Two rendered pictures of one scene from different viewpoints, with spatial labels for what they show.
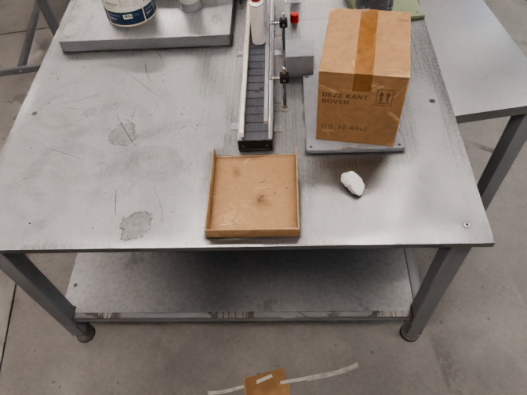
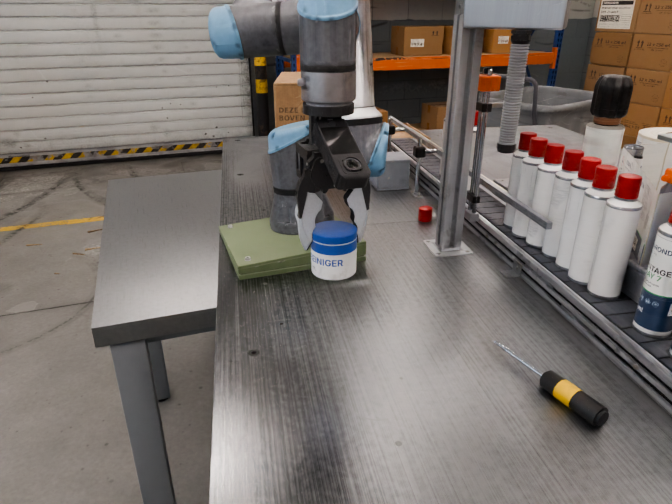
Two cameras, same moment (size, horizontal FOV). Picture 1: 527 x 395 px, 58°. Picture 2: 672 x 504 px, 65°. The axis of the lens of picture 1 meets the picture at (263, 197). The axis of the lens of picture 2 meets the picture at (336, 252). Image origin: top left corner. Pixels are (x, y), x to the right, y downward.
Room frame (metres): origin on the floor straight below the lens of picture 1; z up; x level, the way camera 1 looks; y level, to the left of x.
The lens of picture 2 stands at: (2.84, -0.76, 1.32)
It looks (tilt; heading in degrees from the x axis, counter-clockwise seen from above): 25 degrees down; 164
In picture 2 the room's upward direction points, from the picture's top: straight up
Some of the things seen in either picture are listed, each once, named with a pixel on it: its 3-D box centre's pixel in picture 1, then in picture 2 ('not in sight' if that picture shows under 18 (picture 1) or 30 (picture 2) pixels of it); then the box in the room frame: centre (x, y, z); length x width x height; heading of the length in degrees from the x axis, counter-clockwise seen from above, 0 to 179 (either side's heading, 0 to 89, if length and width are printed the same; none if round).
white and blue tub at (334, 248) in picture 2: not in sight; (333, 249); (2.13, -0.56, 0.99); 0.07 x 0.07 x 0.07
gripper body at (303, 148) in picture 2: not in sight; (327, 145); (2.10, -0.56, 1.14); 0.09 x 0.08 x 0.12; 4
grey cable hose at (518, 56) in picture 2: not in sight; (513, 93); (1.98, -0.19, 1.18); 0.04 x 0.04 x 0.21
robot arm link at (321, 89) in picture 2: not in sight; (326, 87); (2.11, -0.57, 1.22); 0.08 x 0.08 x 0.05
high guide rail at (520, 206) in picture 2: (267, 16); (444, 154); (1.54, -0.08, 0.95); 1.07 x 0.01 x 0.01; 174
